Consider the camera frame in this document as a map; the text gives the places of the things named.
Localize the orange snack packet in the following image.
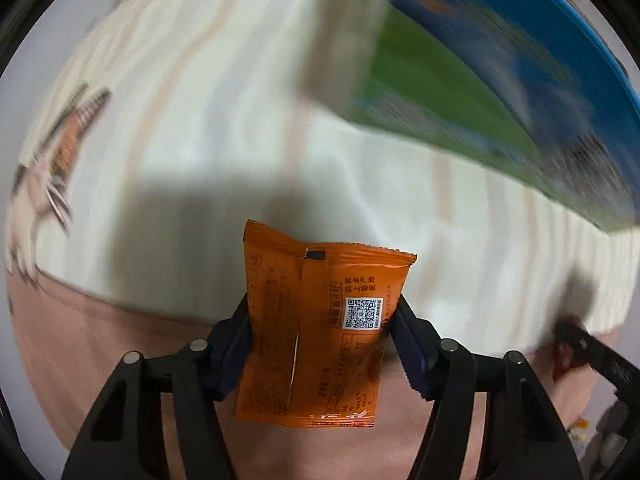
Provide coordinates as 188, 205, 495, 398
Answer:
235, 221, 416, 428

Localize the pink striped cat blanket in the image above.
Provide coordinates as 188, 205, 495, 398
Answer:
1, 0, 639, 479

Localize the cardboard milk box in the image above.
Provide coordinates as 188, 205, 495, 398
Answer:
299, 0, 640, 233

